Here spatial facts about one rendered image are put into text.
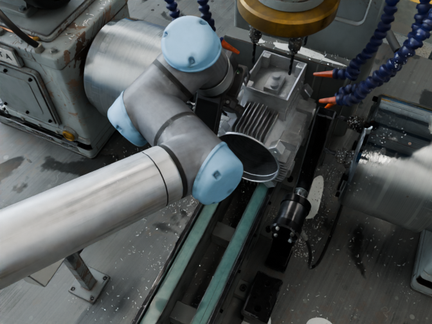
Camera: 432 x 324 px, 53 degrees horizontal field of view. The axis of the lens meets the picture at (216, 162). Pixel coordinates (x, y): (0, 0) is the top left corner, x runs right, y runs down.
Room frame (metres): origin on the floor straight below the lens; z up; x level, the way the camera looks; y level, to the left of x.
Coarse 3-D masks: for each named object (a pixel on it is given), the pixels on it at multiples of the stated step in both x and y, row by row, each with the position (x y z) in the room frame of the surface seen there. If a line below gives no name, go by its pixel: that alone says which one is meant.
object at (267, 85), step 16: (256, 64) 0.70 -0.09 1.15; (272, 64) 0.73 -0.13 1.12; (288, 64) 0.72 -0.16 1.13; (304, 64) 0.70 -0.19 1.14; (256, 80) 0.68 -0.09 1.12; (272, 80) 0.67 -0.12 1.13; (288, 80) 0.68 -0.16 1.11; (256, 96) 0.62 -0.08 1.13; (272, 96) 0.61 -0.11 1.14; (288, 96) 0.61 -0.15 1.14; (272, 112) 0.61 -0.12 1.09; (288, 112) 0.61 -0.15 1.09
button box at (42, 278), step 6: (54, 264) 0.29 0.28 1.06; (60, 264) 0.29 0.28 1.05; (42, 270) 0.28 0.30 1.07; (48, 270) 0.28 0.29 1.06; (54, 270) 0.28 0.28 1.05; (30, 276) 0.26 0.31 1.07; (36, 276) 0.26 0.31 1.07; (42, 276) 0.27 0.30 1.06; (48, 276) 0.27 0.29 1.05; (30, 282) 0.27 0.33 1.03; (36, 282) 0.26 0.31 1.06; (42, 282) 0.26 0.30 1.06; (48, 282) 0.26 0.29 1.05
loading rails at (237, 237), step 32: (256, 192) 0.52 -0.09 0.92; (192, 224) 0.44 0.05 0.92; (224, 224) 0.47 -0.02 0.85; (256, 224) 0.43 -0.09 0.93; (192, 256) 0.37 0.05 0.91; (224, 256) 0.36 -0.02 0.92; (160, 288) 0.29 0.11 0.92; (224, 288) 0.29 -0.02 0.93; (160, 320) 0.24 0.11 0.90; (192, 320) 0.23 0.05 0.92
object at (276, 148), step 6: (306, 84) 0.69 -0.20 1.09; (306, 90) 0.68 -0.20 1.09; (312, 90) 0.69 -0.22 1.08; (306, 96) 0.68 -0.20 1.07; (222, 120) 0.59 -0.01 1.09; (222, 126) 0.58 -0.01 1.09; (228, 126) 0.58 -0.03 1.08; (222, 132) 0.57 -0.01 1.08; (276, 144) 0.53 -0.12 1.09; (282, 144) 0.53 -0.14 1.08; (270, 150) 0.52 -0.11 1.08; (276, 150) 0.52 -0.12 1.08; (282, 150) 0.52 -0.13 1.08; (270, 186) 0.52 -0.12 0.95
